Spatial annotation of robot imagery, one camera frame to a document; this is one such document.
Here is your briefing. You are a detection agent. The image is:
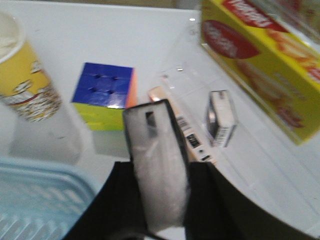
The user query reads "colourful puzzle cube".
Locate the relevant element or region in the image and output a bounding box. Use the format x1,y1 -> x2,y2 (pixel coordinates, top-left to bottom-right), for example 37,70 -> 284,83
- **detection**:
71,62 -> 138,131

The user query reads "light blue plastic basket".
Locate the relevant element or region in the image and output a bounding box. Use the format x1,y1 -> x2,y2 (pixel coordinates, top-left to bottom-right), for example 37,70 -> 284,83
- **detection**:
0,156 -> 101,240

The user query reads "yellow nabati wafer box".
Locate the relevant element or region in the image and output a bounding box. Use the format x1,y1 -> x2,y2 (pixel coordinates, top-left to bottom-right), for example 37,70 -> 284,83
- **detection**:
200,0 -> 320,144

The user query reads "small white barcode box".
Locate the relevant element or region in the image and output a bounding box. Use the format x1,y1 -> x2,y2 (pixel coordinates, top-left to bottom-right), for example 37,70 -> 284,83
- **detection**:
206,90 -> 238,148

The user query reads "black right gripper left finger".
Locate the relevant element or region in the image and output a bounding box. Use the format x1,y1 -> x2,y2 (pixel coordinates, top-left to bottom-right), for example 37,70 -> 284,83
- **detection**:
64,161 -> 149,240

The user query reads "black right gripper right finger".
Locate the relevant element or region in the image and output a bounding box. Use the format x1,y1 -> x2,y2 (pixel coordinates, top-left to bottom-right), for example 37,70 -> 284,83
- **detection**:
184,162 -> 312,240

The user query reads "long beige barcode box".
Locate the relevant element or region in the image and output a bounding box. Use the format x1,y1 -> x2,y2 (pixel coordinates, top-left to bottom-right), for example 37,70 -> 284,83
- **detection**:
148,86 -> 216,164

